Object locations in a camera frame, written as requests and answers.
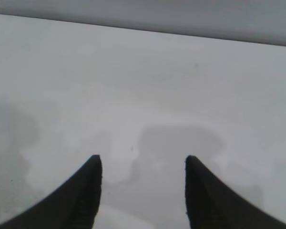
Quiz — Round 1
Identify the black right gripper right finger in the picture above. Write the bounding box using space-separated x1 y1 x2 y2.
184 155 286 229

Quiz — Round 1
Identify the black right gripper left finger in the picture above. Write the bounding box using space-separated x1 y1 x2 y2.
0 154 103 229

